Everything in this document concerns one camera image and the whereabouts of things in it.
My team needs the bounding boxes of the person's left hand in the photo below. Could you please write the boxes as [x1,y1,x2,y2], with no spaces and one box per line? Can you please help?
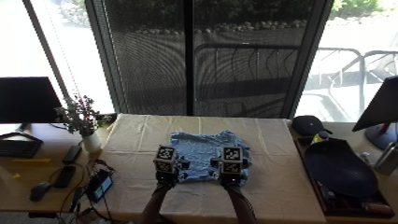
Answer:
[153,158,191,189]

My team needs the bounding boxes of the person's right hand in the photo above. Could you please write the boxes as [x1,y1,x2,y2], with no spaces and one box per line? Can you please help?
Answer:
[209,157,253,188]

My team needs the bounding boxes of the light blue cloth garment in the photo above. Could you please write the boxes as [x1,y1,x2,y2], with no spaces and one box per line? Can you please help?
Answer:
[167,130,254,187]

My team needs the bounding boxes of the white marker cube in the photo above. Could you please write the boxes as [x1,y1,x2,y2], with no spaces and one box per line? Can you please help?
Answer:
[218,146,243,175]
[151,145,179,175]

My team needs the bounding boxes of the cream tablecloth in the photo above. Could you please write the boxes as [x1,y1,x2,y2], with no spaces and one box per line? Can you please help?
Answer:
[90,113,328,224]

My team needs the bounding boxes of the black device with blue screen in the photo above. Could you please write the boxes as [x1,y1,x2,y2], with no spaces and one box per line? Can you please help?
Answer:
[85,169,114,203]

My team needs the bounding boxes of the white vase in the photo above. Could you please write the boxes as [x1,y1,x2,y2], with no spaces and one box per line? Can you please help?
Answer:
[81,131,103,154]

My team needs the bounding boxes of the black remote control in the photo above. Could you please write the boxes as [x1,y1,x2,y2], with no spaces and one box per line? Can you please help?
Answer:
[61,145,84,164]
[53,164,77,189]

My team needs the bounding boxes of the black round case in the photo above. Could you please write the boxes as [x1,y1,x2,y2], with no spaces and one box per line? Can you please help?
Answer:
[291,115,332,137]

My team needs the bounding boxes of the yellow capped bottle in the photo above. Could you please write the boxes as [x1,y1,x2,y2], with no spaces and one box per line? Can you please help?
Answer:
[310,130,331,146]

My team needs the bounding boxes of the dark oval pan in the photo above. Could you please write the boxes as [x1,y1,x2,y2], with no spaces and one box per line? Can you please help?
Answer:
[303,137,379,199]

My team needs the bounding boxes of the dark wooden tray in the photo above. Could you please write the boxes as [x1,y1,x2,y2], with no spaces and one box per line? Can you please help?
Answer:
[293,135,395,219]

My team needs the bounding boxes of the flowering plant sprigs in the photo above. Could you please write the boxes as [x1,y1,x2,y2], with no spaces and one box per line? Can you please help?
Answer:
[53,94,114,136]

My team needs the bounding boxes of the black computer mouse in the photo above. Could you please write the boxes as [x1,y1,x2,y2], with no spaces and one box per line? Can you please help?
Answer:
[28,181,52,202]

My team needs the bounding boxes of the yellow pencil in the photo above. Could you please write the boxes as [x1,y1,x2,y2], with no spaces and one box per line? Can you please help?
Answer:
[10,158,52,164]

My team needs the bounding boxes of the black keyboard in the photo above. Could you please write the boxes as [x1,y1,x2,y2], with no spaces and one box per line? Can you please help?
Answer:
[0,139,42,159]

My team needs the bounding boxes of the dark mesh window screen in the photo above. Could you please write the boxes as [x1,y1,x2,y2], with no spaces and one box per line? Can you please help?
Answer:
[85,0,334,119]

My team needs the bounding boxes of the black computer monitor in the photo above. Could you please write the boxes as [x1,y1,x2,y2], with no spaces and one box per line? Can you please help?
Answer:
[0,76,64,125]

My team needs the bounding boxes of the tilted dark monitor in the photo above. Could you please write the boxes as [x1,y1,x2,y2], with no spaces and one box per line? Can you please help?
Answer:
[351,75,398,151]

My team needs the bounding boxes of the metal bike rack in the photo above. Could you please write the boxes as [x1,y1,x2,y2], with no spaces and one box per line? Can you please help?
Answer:
[306,47,398,117]

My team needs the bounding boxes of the black cable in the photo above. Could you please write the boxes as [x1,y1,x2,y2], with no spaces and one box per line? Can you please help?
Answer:
[48,161,125,222]

